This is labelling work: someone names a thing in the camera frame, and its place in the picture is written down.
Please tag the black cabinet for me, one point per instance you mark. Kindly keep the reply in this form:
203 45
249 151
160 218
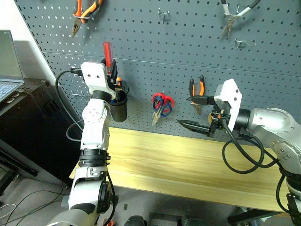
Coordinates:
28 131

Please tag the grey laptop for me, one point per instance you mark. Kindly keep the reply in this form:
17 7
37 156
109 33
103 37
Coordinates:
7 61

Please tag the orange black needle-nose pliers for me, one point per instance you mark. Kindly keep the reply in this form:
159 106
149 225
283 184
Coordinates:
90 8

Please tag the silver long pegboard hook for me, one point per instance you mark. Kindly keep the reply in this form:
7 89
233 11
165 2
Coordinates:
78 95

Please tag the grey metal pegboard panel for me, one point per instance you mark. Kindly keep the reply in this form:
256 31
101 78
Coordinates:
164 58

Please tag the silver double-prong pegboard hook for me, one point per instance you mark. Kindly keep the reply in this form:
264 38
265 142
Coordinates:
163 15
243 42

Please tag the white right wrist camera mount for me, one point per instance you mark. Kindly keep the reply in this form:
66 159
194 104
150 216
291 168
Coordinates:
231 94

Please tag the black table leg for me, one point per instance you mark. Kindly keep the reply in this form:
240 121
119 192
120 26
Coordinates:
251 215

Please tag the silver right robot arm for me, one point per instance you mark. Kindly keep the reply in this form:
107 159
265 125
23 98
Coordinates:
270 120

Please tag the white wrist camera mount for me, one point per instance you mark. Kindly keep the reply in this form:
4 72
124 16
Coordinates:
231 94
95 75

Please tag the black plastic tool cup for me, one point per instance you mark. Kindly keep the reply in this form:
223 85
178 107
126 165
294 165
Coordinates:
120 110

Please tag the dark rounded shape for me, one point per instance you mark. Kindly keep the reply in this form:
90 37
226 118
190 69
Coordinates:
137 220
192 222

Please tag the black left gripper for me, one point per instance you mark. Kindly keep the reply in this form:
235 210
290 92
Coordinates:
112 80

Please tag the silver pliers holder hook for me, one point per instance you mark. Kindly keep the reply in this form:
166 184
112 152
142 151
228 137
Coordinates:
231 14

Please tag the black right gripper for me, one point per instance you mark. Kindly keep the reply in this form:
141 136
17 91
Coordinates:
216 122

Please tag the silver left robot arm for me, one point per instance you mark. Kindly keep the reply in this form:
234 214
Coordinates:
94 127

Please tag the orange black combination pliers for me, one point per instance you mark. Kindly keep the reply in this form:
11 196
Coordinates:
201 88

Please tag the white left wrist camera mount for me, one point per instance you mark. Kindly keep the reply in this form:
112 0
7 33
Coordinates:
95 75

